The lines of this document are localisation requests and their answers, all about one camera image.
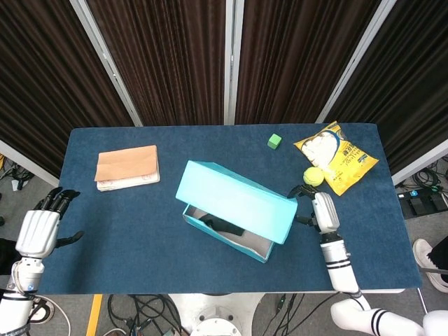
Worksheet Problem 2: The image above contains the black trouser leg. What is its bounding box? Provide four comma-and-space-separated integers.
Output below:
425, 236, 448, 274

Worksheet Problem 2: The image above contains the brown curtain partition panel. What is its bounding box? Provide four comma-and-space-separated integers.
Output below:
69, 0, 235, 127
0, 0, 143, 186
314, 0, 448, 186
225, 0, 396, 126

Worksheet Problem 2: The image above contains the black floor cable tangle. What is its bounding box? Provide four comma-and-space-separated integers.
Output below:
106, 293, 185, 336
412, 167, 448, 192

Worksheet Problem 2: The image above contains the white sneaker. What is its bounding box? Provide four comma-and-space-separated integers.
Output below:
30, 295, 57, 323
412, 238, 448, 291

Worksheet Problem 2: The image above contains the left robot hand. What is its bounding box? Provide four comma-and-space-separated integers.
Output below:
15, 187, 85, 260

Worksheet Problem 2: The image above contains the yellow snack bag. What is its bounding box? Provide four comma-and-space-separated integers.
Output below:
293, 120, 379, 197

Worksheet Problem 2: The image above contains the brown cover notebook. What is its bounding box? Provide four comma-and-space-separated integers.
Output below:
94, 144, 161, 193

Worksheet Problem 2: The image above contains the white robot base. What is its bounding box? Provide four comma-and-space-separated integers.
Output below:
167, 293, 264, 336

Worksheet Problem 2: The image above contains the blue velvet tablecloth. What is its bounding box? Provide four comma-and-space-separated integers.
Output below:
36, 122, 423, 295

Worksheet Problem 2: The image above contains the black slipper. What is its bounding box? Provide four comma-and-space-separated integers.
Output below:
199, 214, 245, 238

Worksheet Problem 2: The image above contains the light blue shoe box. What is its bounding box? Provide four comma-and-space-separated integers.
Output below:
175, 160, 299, 264

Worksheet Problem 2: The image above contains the yellow tennis ball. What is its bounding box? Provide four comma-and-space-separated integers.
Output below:
302, 167, 324, 186

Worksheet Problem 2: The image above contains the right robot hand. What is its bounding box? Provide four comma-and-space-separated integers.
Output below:
287, 184, 342, 242

